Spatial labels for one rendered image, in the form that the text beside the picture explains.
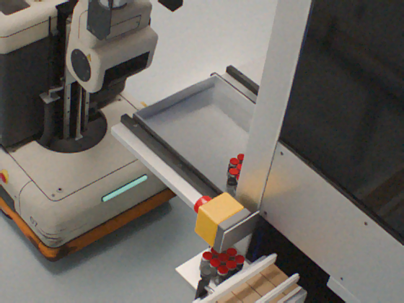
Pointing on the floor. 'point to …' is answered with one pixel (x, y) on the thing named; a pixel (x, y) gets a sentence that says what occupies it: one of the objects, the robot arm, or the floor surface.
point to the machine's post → (271, 108)
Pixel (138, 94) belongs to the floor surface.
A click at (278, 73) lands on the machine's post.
